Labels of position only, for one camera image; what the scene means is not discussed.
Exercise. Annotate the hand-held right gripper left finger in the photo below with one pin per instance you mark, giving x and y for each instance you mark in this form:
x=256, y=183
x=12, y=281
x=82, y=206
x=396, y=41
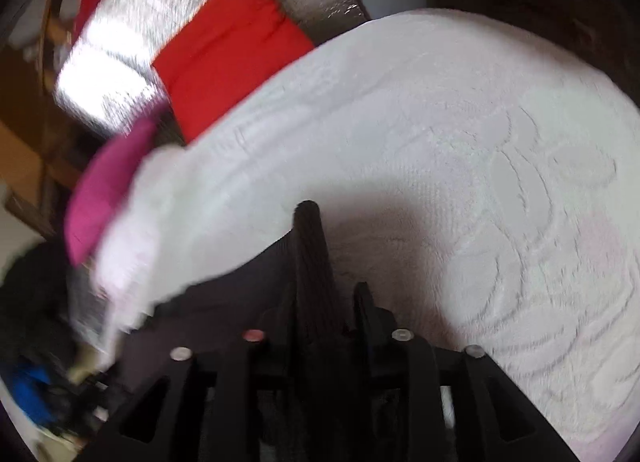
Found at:
x=230, y=392

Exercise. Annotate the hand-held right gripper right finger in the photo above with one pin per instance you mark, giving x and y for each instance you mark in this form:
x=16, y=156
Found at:
x=367, y=312

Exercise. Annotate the black puffer jacket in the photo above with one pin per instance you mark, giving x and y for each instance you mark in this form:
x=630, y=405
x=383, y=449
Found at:
x=225, y=302

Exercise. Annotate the pile of dark clothes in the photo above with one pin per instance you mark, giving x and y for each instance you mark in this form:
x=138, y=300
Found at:
x=35, y=292

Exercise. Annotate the white textured bedspread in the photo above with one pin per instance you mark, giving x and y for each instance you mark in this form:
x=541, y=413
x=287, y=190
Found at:
x=450, y=141

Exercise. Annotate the blue cloth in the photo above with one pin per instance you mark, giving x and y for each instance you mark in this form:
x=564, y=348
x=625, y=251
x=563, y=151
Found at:
x=30, y=387

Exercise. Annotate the magenta pillow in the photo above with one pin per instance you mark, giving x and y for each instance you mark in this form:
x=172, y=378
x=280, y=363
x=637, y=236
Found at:
x=100, y=192

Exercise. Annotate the red pillow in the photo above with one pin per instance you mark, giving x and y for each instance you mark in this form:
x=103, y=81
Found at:
x=225, y=51

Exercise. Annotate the brown cardboard box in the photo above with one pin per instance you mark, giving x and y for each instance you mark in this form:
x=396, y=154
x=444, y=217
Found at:
x=15, y=151

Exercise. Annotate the silver foil sheet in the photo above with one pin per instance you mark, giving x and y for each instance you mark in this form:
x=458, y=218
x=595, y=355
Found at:
x=125, y=51

